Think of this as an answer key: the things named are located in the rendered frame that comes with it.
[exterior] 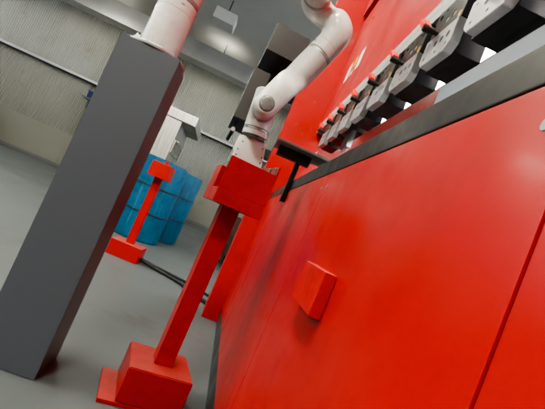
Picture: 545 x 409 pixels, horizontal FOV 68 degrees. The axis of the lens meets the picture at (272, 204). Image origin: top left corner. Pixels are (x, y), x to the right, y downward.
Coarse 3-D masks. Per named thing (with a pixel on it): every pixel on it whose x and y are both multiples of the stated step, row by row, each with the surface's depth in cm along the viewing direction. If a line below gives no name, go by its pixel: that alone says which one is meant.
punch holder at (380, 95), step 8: (400, 56) 130; (392, 64) 134; (384, 72) 140; (392, 72) 130; (384, 80) 135; (376, 88) 140; (384, 88) 129; (376, 96) 135; (384, 96) 129; (392, 96) 130; (368, 104) 142; (376, 104) 134; (384, 104) 132; (392, 104) 130; (400, 104) 130; (376, 112) 141; (384, 112) 138; (392, 112) 135
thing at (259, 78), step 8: (256, 72) 268; (264, 72) 269; (248, 80) 270; (256, 80) 268; (264, 80) 269; (248, 88) 267; (248, 96) 267; (240, 104) 266; (248, 104) 267; (240, 112) 266; (232, 120) 280; (240, 120) 270; (240, 128) 295
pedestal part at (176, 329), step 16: (224, 208) 131; (224, 224) 131; (208, 240) 130; (224, 240) 132; (208, 256) 130; (192, 272) 130; (208, 272) 131; (192, 288) 129; (176, 304) 133; (192, 304) 130; (176, 320) 129; (176, 336) 129; (160, 352) 128; (176, 352) 129
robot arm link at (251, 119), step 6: (258, 90) 128; (252, 102) 128; (252, 114) 126; (246, 120) 129; (252, 120) 126; (258, 120) 126; (270, 120) 127; (258, 126) 126; (264, 126) 127; (270, 126) 129
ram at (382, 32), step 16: (384, 0) 214; (400, 0) 171; (416, 0) 141; (432, 0) 120; (368, 16) 252; (384, 16) 192; (400, 16) 156; (416, 16) 131; (432, 16) 112; (368, 32) 222; (384, 32) 173; (400, 32) 144; (416, 32) 122; (368, 48) 199; (384, 48) 159; (368, 64) 179; (384, 64) 146; (352, 80) 205; (336, 96) 242; (336, 112) 214
